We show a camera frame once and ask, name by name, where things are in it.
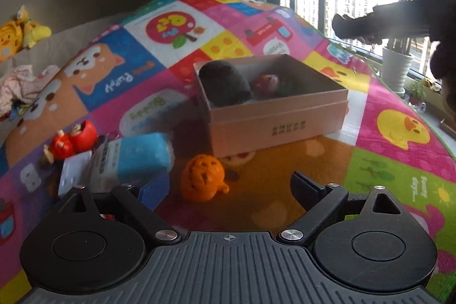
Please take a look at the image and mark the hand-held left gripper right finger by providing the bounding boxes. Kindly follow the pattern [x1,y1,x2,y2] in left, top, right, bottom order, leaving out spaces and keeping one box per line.
[279,171,407,248]

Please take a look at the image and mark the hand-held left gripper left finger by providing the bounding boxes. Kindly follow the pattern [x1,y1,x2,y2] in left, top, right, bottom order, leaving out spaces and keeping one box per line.
[59,174,182,244]

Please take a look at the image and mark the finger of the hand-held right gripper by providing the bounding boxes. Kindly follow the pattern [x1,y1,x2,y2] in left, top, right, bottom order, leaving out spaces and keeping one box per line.
[331,13,384,45]

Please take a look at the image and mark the orange pumpkin toy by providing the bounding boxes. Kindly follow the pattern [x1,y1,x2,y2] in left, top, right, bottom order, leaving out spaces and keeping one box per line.
[179,154,230,203]

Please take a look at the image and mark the pink cardboard box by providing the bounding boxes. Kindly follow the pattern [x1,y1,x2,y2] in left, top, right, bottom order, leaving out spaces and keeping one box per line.
[193,54,349,159]

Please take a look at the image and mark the red apple doll toy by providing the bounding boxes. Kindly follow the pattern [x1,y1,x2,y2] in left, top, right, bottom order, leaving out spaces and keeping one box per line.
[42,120,99,166]

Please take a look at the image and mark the palm plant in white pot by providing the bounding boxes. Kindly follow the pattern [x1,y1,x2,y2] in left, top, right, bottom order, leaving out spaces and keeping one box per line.
[380,0,456,93]

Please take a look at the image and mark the small potted plant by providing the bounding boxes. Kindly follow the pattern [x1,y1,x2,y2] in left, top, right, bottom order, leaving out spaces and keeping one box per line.
[406,79,427,106]

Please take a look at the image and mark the small white packet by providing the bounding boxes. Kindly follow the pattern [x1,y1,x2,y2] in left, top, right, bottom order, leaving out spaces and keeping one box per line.
[58,151,94,198]

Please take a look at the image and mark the dark red small toy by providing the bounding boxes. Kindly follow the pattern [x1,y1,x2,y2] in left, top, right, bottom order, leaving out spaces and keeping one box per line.
[254,74,295,96]

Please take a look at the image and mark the dark grey plush roll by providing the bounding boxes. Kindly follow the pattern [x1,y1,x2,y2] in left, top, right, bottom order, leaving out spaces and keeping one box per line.
[198,61,254,108]

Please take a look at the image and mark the colourful cartoon play mat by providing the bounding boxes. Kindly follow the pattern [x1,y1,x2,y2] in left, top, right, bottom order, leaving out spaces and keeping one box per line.
[0,0,456,304]

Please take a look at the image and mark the pink crumpled cloth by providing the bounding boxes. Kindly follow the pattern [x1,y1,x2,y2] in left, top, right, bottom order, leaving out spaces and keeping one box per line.
[0,64,62,120]

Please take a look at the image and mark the beige sofa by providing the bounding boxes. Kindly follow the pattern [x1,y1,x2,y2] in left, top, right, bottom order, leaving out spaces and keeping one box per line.
[0,14,126,144]

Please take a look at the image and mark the yellow green plush toy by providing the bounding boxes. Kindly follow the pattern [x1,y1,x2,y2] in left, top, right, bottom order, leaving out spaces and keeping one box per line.
[16,5,52,49]

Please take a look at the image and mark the orange duck plush toy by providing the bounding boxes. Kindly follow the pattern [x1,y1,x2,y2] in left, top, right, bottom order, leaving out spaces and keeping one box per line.
[0,20,26,62]

